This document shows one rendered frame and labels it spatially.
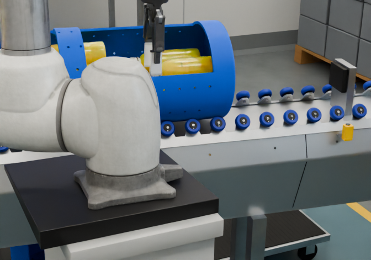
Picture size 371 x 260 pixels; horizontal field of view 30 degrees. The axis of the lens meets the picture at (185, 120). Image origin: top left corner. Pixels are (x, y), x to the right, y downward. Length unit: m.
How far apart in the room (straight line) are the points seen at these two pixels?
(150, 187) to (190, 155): 0.56
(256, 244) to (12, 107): 1.07
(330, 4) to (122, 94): 4.26
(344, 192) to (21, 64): 1.24
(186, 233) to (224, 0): 4.63
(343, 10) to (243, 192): 3.39
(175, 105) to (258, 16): 4.28
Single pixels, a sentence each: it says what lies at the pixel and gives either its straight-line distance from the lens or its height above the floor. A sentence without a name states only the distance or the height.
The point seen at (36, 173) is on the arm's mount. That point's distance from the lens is 1.58.
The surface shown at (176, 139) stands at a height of 0.93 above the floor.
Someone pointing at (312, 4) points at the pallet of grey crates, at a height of 0.52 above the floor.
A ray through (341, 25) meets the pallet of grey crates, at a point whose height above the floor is 0.44.
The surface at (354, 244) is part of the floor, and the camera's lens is 3.33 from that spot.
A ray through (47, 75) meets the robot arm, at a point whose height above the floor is 1.27.
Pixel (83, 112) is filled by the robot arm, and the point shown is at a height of 1.22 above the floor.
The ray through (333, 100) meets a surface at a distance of 2.26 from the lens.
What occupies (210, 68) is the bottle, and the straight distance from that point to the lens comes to 1.93.
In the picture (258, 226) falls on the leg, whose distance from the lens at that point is 2.19.
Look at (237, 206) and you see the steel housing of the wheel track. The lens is 2.14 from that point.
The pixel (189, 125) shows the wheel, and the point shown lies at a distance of 1.95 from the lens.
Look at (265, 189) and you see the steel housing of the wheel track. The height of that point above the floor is 0.74.
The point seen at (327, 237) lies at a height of 0.14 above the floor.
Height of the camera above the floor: 1.71
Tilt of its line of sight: 22 degrees down
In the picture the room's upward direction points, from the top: 1 degrees clockwise
